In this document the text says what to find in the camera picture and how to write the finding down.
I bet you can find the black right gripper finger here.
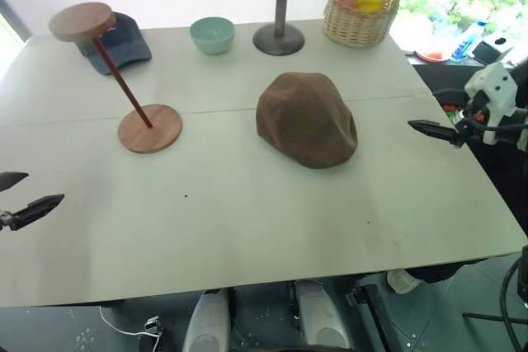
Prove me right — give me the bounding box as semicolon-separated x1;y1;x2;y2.
407;120;463;149

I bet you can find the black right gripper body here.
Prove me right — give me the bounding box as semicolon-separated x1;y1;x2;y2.
453;95;488;148

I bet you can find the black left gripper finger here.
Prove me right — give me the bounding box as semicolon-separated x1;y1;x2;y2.
0;171;31;193
7;193;66;232

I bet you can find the brown wooden hat stand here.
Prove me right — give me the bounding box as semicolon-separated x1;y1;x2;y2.
48;2;183;155

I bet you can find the dark grey metal hat stand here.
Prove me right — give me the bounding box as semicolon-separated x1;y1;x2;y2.
252;0;311;57

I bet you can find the red plate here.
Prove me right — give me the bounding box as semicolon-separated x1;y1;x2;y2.
414;49;450;63

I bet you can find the black and white box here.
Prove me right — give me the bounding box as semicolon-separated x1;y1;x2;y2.
471;34;515;67

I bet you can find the clear plastic water bottle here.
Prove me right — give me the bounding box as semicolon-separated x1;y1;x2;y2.
450;21;488;64

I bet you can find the brown flat cap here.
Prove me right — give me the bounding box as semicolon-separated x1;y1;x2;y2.
255;72;359;171

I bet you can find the woven wicker basket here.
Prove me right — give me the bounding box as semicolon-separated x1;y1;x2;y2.
323;0;408;49

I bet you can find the white shoe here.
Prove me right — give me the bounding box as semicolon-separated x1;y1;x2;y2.
386;269;424;296

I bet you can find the dark blue baseball cap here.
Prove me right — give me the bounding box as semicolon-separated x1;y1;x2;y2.
76;12;153;77

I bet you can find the silver left robot leg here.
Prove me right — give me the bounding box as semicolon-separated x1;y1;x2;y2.
181;289;230;352

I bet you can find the silver robot leg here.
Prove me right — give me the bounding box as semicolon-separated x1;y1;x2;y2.
181;289;230;352
294;280;355;352

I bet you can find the silver right robot leg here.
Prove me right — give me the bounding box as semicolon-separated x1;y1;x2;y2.
294;280;355;352

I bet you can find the mint green bowl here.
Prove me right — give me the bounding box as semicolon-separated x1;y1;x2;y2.
189;16;236;57

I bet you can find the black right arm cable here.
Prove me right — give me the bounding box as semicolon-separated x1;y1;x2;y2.
431;87;475;122

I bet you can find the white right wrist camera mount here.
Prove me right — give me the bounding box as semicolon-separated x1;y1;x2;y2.
464;63;519;145

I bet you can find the white floor cable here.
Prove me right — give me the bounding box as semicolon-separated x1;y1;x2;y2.
98;306;154;340

